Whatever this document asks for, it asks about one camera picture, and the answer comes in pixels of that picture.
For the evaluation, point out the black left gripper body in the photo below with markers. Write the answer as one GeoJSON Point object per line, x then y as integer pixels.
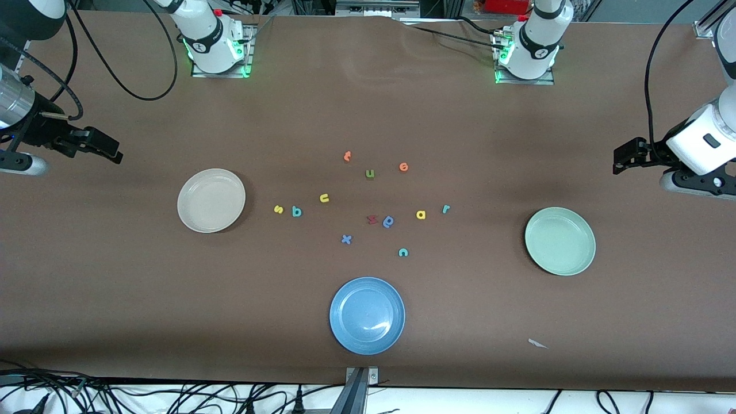
{"type": "Point", "coordinates": [648, 152]}

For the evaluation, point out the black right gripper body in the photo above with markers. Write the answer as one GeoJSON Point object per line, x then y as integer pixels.
{"type": "Point", "coordinates": [47, 129]}

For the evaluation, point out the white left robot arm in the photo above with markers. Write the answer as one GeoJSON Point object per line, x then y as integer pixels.
{"type": "Point", "coordinates": [535, 46]}

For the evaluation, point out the light green plate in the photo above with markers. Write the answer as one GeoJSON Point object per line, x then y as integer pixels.
{"type": "Point", "coordinates": [560, 241]}

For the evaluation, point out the beige brown plate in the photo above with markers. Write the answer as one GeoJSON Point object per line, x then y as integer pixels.
{"type": "Point", "coordinates": [211, 200]}

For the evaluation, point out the brown table cover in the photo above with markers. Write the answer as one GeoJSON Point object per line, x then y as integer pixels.
{"type": "Point", "coordinates": [115, 287]}

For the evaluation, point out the red box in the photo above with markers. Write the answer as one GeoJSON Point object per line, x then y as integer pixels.
{"type": "Point", "coordinates": [506, 6]}

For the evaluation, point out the white paper scrap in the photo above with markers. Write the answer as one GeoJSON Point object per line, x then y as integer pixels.
{"type": "Point", "coordinates": [536, 343]}

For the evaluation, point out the blue foam letter g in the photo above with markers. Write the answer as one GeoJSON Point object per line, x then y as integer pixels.
{"type": "Point", "coordinates": [385, 221]}

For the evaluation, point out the black power plug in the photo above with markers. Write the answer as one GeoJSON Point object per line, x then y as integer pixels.
{"type": "Point", "coordinates": [250, 407]}
{"type": "Point", "coordinates": [40, 405]}
{"type": "Point", "coordinates": [298, 402]}

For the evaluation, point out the blue plate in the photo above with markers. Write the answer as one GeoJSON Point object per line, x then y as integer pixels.
{"type": "Point", "coordinates": [367, 315]}

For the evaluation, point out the dark metal beam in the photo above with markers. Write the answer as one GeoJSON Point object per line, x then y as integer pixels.
{"type": "Point", "coordinates": [352, 397]}

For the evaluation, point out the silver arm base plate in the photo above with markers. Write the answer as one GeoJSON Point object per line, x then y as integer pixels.
{"type": "Point", "coordinates": [523, 81]}
{"type": "Point", "coordinates": [249, 57]}

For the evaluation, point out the aluminium profile rail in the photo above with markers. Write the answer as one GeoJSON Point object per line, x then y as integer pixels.
{"type": "Point", "coordinates": [710, 23]}

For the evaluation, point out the silver metal frame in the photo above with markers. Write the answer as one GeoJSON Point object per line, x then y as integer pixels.
{"type": "Point", "coordinates": [376, 8]}

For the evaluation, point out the silver metal bracket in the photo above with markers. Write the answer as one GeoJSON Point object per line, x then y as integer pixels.
{"type": "Point", "coordinates": [372, 376]}

